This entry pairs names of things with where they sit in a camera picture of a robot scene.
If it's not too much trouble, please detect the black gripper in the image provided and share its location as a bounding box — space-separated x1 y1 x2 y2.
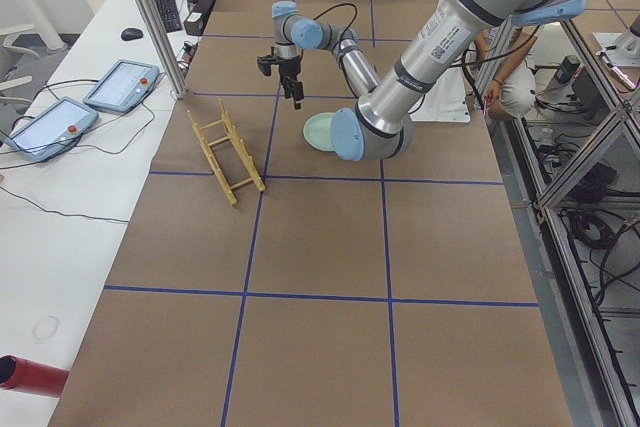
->
274 56 304 110

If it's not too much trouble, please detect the light green plate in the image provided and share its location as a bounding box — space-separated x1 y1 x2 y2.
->
303 112 334 152

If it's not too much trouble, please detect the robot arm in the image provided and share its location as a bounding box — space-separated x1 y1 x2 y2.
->
257 0 587 161
257 1 380 109

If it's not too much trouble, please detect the wooden dish rack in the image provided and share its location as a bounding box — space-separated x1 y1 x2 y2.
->
186 100 266 206

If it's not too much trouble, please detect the black box device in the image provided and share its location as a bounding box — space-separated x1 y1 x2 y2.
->
183 0 215 37

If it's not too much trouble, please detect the black keyboard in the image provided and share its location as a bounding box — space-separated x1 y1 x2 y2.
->
153 0 182 32

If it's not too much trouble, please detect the far teach pendant tablet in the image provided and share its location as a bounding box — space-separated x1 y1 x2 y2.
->
83 59 160 113

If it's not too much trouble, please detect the teach pendant tablet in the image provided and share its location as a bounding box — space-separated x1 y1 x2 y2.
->
6 97 98 161
83 59 160 113

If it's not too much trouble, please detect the black computer mouse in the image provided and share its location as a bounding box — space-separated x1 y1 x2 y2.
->
120 27 144 42

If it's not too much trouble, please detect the crouching person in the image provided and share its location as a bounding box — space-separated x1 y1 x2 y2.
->
484 26 543 121

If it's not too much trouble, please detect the near teach pendant tablet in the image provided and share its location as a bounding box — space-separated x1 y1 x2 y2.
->
6 97 98 161

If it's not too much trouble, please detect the red cylinder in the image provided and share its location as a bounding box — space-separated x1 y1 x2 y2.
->
1 355 69 398

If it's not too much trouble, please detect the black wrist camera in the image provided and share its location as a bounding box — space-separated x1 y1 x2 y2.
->
256 55 277 77

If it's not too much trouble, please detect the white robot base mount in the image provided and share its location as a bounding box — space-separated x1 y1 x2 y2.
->
411 67 471 123

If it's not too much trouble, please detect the aluminium frame post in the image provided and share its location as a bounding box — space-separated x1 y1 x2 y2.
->
135 0 187 99

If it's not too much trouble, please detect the black pendant cable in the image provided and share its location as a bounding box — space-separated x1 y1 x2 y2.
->
0 79 174 223

